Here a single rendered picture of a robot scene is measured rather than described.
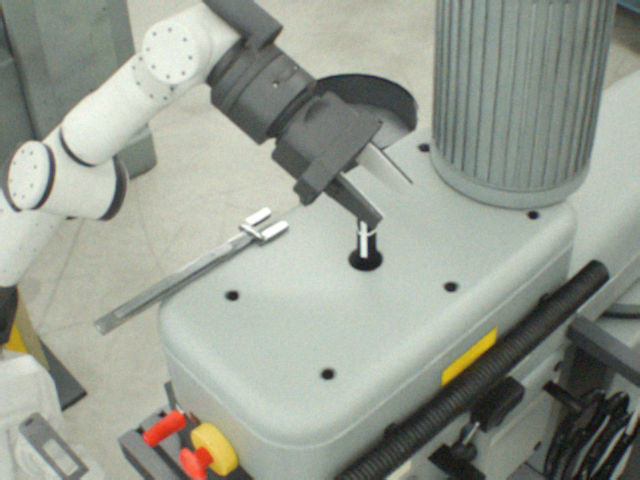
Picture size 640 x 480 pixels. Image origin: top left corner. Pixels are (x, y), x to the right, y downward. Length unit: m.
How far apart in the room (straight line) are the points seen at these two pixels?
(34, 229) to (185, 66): 0.33
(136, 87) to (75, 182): 0.15
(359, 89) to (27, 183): 2.60
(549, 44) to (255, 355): 0.43
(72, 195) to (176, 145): 3.24
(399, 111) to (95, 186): 2.52
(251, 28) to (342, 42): 3.99
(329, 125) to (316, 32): 4.08
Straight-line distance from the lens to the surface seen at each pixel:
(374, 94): 3.58
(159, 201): 4.04
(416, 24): 5.07
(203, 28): 0.93
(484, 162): 1.07
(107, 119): 1.04
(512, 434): 1.38
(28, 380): 1.31
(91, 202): 1.10
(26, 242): 1.17
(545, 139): 1.04
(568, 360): 1.53
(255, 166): 4.14
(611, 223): 1.31
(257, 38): 0.93
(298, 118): 0.93
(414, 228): 1.06
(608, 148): 1.43
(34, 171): 1.07
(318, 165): 0.90
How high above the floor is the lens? 2.62
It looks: 44 degrees down
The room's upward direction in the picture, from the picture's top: 3 degrees counter-clockwise
